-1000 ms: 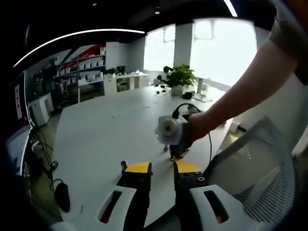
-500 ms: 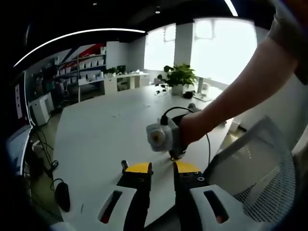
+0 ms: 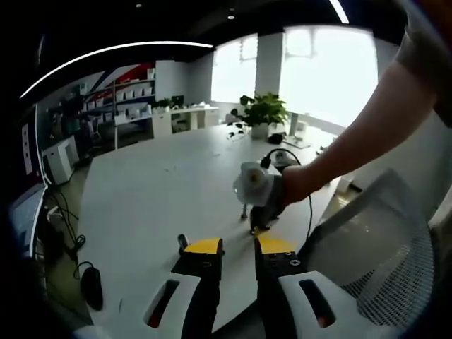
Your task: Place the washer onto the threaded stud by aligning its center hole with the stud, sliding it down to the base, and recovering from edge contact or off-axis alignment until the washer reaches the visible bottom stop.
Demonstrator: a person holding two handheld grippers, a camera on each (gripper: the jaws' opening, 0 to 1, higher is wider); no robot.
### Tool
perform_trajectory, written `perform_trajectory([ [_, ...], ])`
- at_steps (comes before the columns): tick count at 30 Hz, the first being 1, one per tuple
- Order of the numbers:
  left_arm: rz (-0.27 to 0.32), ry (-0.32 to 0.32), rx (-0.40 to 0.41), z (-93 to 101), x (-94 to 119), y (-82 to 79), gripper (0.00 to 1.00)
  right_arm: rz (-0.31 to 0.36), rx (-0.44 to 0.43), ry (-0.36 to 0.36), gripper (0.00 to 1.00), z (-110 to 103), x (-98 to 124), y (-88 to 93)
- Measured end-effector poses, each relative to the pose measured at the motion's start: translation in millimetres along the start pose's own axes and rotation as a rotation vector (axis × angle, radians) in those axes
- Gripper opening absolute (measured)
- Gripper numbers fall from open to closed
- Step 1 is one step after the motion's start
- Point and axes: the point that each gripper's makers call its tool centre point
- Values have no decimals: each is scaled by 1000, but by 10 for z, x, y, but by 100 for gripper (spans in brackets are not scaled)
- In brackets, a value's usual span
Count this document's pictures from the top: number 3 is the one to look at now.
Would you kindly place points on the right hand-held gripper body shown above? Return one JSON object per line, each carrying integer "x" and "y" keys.
{"x": 254, "y": 182}

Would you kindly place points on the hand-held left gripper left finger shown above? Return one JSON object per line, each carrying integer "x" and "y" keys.
{"x": 183, "y": 286}

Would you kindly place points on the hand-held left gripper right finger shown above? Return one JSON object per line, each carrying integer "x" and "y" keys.
{"x": 293, "y": 293}

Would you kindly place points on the metal threaded stud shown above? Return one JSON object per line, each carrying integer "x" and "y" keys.
{"x": 243, "y": 212}

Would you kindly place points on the person's right hand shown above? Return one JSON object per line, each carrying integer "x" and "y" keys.
{"x": 295, "y": 185}

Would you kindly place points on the small grey metal cylinder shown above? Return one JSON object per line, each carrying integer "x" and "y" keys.
{"x": 183, "y": 243}

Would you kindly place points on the small black object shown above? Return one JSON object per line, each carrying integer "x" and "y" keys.
{"x": 276, "y": 138}

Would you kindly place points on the white monitor stand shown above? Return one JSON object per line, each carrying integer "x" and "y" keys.
{"x": 298, "y": 130}

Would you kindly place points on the green potted plant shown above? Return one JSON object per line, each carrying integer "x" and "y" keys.
{"x": 263, "y": 111}

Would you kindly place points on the black computer mouse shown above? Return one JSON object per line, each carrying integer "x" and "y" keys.
{"x": 92, "y": 287}

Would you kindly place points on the white low cabinet row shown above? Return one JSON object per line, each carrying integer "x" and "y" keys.
{"x": 183, "y": 120}

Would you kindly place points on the grey mesh office chair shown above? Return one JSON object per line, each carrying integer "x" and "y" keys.
{"x": 381, "y": 254}

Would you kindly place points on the storage shelf unit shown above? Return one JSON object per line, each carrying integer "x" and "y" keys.
{"x": 116, "y": 99}

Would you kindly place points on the white drawer cabinet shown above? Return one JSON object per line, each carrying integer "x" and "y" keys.
{"x": 58, "y": 159}

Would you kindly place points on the laptop computer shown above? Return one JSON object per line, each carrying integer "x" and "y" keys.
{"x": 28, "y": 176}

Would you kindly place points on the long curved ceiling light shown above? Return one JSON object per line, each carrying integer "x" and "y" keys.
{"x": 116, "y": 49}

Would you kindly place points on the short ceiling light strip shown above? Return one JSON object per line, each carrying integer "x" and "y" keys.
{"x": 340, "y": 10}

